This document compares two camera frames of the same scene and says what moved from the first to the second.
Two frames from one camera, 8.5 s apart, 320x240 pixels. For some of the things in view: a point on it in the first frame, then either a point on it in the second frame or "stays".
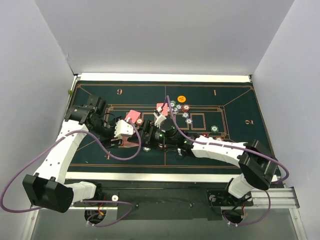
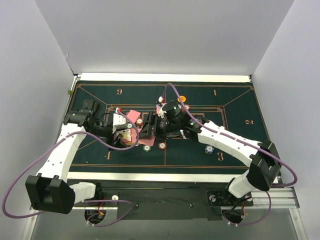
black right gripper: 146,133 → 152,125
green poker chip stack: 146,149 stays
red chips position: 139,121 stays
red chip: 185,107 stays
